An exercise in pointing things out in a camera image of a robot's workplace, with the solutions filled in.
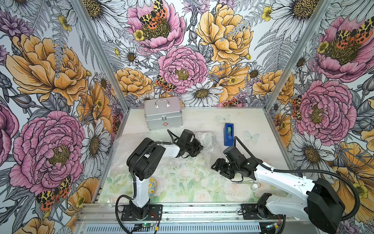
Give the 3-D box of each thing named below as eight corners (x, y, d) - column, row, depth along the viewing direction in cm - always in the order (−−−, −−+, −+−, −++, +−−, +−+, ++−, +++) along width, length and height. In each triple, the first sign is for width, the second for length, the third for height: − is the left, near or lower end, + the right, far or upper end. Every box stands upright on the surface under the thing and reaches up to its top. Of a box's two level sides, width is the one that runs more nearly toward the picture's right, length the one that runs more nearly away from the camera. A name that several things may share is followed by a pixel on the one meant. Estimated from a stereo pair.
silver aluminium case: (149, 131, 108) (143, 115, 95) (149, 116, 118) (144, 100, 105) (182, 127, 111) (181, 111, 98) (180, 113, 121) (179, 96, 108)
